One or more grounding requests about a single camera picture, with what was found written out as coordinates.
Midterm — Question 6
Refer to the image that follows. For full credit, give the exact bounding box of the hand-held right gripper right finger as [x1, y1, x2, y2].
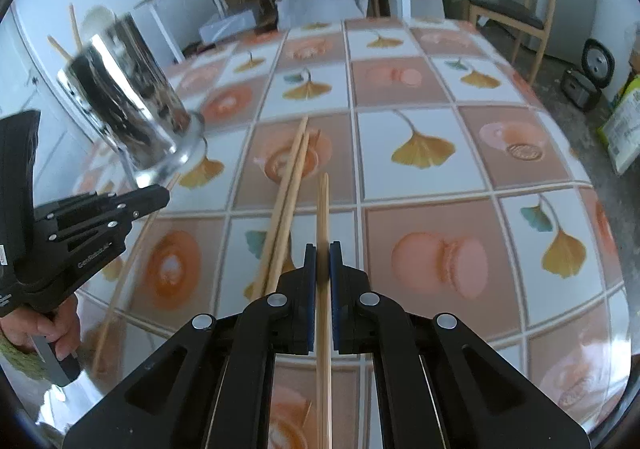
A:
[328, 241, 591, 449]

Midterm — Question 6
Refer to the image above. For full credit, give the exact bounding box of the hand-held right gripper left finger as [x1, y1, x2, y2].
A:
[62, 243, 318, 449]

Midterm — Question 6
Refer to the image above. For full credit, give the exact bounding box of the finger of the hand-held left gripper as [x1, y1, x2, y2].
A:
[34, 184, 171, 232]
[47, 218, 136, 255]

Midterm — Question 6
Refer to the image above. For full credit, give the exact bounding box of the perforated steel utensil holder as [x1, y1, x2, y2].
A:
[56, 11, 206, 184]

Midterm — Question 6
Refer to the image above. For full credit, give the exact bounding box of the white ceramic spoon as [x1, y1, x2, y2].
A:
[82, 6, 118, 30]

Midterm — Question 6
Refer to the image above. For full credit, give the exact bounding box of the person's left hand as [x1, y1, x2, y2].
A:
[0, 293, 82, 362]

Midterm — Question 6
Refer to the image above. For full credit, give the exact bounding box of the white foam box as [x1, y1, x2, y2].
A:
[410, 0, 446, 20]

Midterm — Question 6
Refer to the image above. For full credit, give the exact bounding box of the grey rice cooker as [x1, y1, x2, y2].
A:
[560, 38, 617, 110]

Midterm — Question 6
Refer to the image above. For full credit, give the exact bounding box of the wooden chair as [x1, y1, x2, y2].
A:
[469, 0, 567, 82]

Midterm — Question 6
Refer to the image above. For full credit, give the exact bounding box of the white green rice bag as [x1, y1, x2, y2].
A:
[597, 74, 640, 174]

